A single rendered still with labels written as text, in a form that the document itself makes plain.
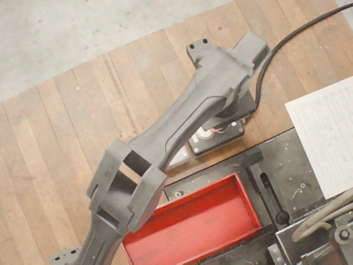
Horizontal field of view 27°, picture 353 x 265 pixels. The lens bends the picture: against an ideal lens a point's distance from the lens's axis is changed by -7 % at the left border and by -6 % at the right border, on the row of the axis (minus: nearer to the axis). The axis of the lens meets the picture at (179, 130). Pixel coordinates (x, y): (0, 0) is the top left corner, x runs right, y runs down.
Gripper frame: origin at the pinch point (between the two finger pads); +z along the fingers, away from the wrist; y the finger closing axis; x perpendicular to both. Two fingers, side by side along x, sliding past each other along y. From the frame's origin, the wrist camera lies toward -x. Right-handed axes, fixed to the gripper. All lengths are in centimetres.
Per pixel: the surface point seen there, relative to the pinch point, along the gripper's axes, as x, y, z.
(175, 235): 15.6, 16.7, 6.2
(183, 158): 3.1, 9.4, 3.8
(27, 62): -70, 37, 97
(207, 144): 2.6, 4.3, 3.9
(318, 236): 29.2, -3.6, -17.1
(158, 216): 11.0, 18.1, 6.2
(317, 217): 29, 2, -51
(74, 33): -72, 19, 97
